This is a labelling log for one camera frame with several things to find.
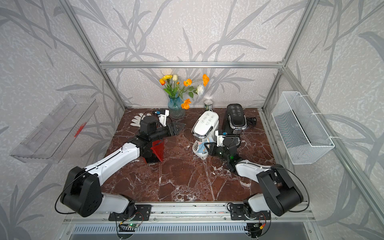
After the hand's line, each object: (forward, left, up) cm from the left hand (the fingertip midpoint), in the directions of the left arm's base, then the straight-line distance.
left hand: (182, 126), depth 79 cm
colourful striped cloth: (-6, -11, -13) cm, 18 cm away
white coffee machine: (-3, -12, -1) cm, 12 cm away
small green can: (+35, -16, -18) cm, 42 cm away
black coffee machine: (+5, -29, -1) cm, 30 cm away
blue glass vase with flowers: (+31, +7, -13) cm, 34 cm away
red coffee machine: (-9, +15, -16) cm, 23 cm away
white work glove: (+26, +38, -24) cm, 52 cm away
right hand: (-3, -13, -12) cm, 18 cm away
